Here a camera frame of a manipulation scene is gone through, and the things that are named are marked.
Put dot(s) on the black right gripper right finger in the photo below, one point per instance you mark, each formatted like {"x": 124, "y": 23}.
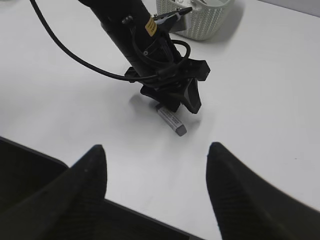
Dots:
{"x": 247, "y": 207}

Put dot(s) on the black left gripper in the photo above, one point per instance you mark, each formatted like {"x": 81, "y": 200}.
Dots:
{"x": 181, "y": 85}

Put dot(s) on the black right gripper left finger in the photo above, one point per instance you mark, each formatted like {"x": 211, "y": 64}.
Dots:
{"x": 67, "y": 208}

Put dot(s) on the white grey eraser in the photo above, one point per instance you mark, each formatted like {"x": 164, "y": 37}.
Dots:
{"x": 172, "y": 121}

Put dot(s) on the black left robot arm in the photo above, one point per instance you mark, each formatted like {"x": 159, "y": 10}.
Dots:
{"x": 162, "y": 65}

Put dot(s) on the pale green plastic basket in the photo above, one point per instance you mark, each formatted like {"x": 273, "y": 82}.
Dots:
{"x": 202, "y": 22}

